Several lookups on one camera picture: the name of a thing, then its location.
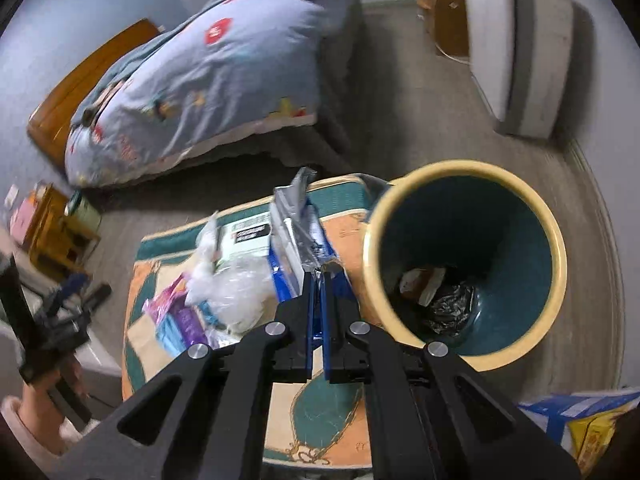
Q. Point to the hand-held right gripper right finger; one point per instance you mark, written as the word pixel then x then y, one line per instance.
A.
pixel 327 320

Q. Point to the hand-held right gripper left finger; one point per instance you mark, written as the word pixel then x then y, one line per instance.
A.
pixel 312 320

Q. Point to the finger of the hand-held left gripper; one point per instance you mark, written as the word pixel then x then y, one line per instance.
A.
pixel 70 287
pixel 97 296

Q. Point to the purple packet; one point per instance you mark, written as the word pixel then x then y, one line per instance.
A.
pixel 175 320

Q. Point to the blue and silver packet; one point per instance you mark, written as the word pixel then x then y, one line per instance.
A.
pixel 292 240

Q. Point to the clear plastic bag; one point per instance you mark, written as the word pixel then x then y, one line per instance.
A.
pixel 235 290

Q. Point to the yellow-rimmed teal trash bin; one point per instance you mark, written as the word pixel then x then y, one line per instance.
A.
pixel 500 240

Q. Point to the person's left forearm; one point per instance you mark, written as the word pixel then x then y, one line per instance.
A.
pixel 30 435

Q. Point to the person's left hand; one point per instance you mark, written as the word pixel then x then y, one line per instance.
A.
pixel 50 400

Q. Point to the wooden nightstand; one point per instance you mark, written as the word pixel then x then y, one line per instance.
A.
pixel 52 242

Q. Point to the green container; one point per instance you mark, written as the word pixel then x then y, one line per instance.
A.
pixel 85 212

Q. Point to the pink box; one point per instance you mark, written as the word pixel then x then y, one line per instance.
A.
pixel 22 217

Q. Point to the patterned green and orange rug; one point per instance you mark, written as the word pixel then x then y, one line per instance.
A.
pixel 310 410

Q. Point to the green and white box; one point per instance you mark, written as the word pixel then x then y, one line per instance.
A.
pixel 245 245

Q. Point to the brown and white paper scrap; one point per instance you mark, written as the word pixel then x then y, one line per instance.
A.
pixel 422 282

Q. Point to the black crumpled foil wrapper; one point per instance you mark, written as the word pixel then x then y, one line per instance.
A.
pixel 452 310

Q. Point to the grey container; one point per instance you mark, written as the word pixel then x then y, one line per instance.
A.
pixel 376 185

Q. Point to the wooden headboard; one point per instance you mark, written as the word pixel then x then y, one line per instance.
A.
pixel 75 90

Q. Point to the bed with grey skirt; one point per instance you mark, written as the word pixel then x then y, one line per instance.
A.
pixel 350 90

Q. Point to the bed with blue duvet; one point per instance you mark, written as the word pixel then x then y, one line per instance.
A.
pixel 210 80

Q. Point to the yellow carton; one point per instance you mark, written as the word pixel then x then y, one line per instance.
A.
pixel 595 435

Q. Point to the brown wooden cabinet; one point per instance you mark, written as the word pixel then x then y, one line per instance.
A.
pixel 445 15

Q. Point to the white floor-standing air conditioner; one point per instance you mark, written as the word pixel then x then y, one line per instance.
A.
pixel 520 45

